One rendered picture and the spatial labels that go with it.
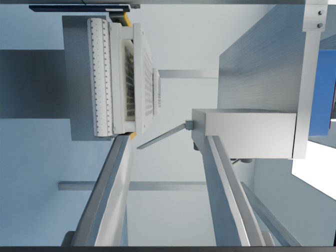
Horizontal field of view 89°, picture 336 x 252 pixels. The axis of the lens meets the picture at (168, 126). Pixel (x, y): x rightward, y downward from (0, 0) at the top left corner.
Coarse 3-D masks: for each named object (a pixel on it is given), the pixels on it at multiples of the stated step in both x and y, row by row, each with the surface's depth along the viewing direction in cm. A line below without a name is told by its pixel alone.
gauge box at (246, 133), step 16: (192, 112) 56; (208, 112) 37; (224, 112) 37; (240, 112) 37; (256, 112) 37; (272, 112) 37; (288, 112) 37; (208, 128) 38; (224, 128) 38; (240, 128) 38; (256, 128) 38; (272, 128) 38; (288, 128) 38; (224, 144) 38; (240, 144) 38; (256, 144) 38; (272, 144) 38; (288, 144) 38
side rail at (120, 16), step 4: (112, 12) 36; (116, 12) 36; (120, 12) 36; (112, 16) 36; (116, 16) 36; (120, 16) 36; (112, 20) 38; (116, 20) 38; (120, 20) 38; (124, 20) 38; (124, 24) 40; (132, 40) 50
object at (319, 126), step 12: (324, 60) 38; (324, 72) 39; (324, 84) 39; (324, 96) 40; (312, 108) 40; (324, 108) 40; (312, 120) 40; (324, 120) 40; (312, 132) 41; (324, 132) 41
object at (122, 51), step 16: (112, 32) 37; (112, 48) 38; (128, 48) 45; (112, 64) 38; (128, 64) 45; (112, 80) 39; (128, 80) 45; (112, 96) 39; (128, 96) 45; (128, 112) 45
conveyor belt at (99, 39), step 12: (96, 24) 36; (108, 24) 38; (96, 36) 36; (108, 36) 38; (96, 48) 37; (108, 48) 38; (96, 60) 37; (108, 60) 38; (96, 72) 38; (108, 72) 39; (96, 84) 38; (108, 84) 39; (96, 96) 38; (108, 96) 39; (96, 108) 39; (108, 108) 39; (96, 120) 39; (108, 120) 40; (96, 132) 40; (108, 132) 40
